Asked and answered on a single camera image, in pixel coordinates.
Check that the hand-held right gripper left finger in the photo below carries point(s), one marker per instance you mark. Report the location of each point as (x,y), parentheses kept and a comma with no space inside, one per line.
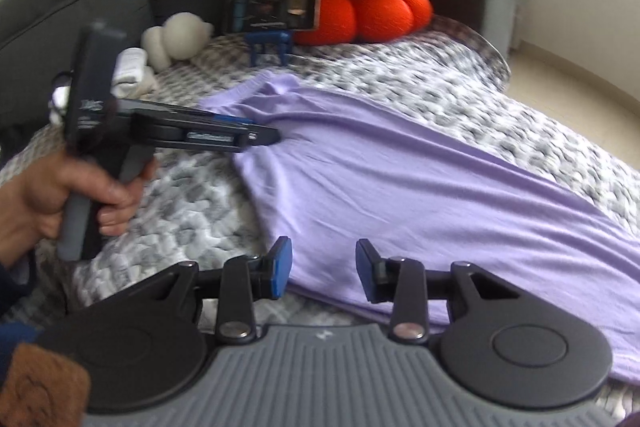
(280,267)

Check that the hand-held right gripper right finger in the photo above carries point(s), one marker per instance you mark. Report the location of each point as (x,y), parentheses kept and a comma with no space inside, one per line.
(365,272)

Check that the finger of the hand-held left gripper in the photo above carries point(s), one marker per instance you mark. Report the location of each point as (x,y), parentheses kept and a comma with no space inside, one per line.
(262,137)

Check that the lilac garment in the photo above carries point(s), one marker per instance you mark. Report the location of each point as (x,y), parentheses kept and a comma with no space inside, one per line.
(400,182)

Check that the person's left hand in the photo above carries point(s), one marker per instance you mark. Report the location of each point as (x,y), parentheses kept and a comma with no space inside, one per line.
(35,197)

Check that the folded white garment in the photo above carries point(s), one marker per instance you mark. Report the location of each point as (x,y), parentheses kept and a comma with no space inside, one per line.
(131,64)

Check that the folded beige garment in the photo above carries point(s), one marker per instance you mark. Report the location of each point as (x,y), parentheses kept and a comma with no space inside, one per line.
(145,84)

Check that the blue phone stand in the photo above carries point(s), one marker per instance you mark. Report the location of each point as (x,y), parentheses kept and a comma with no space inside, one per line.
(267,47)

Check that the white plush toy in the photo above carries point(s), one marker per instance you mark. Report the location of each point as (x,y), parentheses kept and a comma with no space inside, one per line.
(180,37)

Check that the smartphone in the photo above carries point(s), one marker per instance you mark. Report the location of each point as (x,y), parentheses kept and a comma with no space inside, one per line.
(270,9)

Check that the grey checkered quilt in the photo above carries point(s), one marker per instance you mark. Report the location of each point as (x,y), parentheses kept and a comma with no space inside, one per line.
(400,62)

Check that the brown fuzzy cloth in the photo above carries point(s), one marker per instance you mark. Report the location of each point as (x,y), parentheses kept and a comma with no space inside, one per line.
(40,387)

